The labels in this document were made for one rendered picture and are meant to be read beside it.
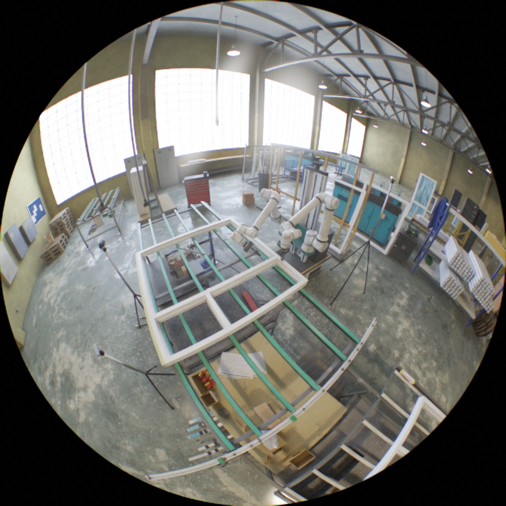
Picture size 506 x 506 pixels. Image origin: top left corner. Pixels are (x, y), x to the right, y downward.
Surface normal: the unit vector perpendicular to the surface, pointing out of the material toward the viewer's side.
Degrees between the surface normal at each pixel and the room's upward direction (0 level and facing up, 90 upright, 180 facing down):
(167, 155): 90
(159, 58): 90
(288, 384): 0
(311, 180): 90
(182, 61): 90
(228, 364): 0
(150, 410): 0
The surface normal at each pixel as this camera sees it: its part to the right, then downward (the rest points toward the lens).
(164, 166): 0.59, 0.54
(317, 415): 0.02, -0.76
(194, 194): 0.25, 0.64
